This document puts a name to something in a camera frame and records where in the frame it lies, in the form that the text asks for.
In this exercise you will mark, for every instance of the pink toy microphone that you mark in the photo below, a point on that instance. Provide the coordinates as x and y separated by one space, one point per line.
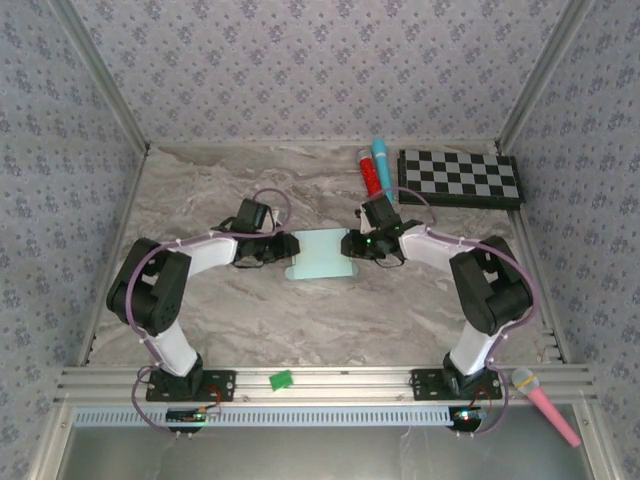
545 405

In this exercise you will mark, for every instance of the small green block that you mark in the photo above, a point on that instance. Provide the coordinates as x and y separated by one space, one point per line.
281 380

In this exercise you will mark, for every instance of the red glitter tube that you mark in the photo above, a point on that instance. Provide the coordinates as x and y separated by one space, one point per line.
371 175

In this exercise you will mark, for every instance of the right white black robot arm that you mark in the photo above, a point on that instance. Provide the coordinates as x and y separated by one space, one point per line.
425 247

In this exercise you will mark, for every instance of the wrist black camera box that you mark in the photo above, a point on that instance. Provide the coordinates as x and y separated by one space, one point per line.
381 214
252 215

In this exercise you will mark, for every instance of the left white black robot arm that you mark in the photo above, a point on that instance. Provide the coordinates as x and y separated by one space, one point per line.
204 252

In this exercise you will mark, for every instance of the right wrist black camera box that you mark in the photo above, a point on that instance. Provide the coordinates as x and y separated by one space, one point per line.
381 214

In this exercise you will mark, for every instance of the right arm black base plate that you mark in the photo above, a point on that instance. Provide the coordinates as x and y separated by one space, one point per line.
425 387

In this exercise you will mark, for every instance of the teal tube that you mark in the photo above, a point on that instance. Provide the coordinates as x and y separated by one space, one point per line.
382 167

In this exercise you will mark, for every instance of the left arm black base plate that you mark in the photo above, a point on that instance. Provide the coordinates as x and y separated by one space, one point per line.
220 385

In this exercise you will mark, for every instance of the thin aluminium table rail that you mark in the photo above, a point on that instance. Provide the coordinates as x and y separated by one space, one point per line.
300 144

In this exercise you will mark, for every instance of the left wrist white camera bracket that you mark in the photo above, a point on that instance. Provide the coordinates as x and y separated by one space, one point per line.
276 217

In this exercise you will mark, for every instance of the wide aluminium frame rail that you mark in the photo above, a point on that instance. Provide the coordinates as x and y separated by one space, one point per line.
350 385

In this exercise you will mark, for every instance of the aluminium table side rail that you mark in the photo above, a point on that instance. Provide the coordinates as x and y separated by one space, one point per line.
131 200
525 230

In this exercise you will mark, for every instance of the black grey chessboard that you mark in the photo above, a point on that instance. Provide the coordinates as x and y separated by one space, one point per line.
460 175

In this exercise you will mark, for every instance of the aluminium frame post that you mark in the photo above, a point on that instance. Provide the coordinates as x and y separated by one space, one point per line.
541 75
105 75

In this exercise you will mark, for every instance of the light blue paper box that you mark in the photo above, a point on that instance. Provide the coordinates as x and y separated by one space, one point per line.
320 255

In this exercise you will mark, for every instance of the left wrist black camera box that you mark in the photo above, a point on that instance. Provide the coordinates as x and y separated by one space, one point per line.
252 215

